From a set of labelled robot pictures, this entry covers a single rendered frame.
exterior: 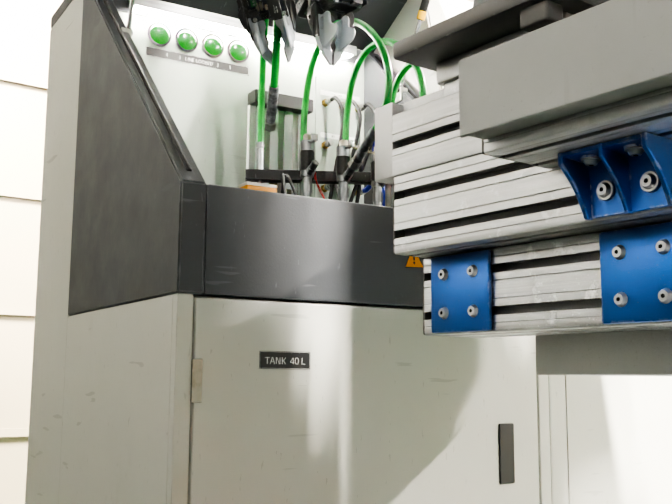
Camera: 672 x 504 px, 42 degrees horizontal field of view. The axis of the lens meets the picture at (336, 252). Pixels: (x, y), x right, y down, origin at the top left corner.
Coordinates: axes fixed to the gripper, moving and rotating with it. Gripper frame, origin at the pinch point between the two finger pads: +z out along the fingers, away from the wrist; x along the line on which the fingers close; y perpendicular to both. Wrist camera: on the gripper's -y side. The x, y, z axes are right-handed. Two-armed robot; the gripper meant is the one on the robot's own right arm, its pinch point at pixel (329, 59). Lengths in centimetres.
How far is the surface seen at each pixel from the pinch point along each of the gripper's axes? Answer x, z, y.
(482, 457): 21, 69, 15
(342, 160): 8.8, 15.3, -9.9
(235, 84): -0.7, -6.5, -39.0
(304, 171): 0.7, 18.4, -10.2
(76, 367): -33, 55, -35
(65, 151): -33, 10, -51
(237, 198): -24.5, 30.7, 15.0
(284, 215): -16.7, 32.4, 15.0
